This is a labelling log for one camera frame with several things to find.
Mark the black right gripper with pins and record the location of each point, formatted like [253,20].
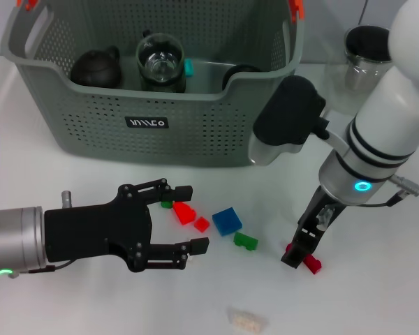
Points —
[316,223]

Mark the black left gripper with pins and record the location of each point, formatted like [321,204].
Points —
[90,230]

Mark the dark red curved brick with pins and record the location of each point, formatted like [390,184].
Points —
[313,264]

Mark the green toy brick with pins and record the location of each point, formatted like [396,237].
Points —
[166,204]
[244,241]

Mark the blue square plate brick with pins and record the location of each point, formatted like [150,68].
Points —
[227,221]

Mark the white long studded brick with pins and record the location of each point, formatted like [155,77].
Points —
[246,321]

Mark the teal square plate brick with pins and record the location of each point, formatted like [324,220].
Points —
[189,68]

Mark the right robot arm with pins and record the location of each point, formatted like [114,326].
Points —
[387,115]

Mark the grey-green perforated storage bin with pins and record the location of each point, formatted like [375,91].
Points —
[195,139]

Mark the large red sloped brick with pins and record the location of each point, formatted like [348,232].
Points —
[182,213]

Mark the small red square brick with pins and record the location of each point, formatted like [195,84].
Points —
[202,224]

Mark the black round teapot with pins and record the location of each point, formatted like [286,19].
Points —
[94,70]

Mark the glass pitcher with black lid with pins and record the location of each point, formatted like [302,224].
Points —
[365,42]

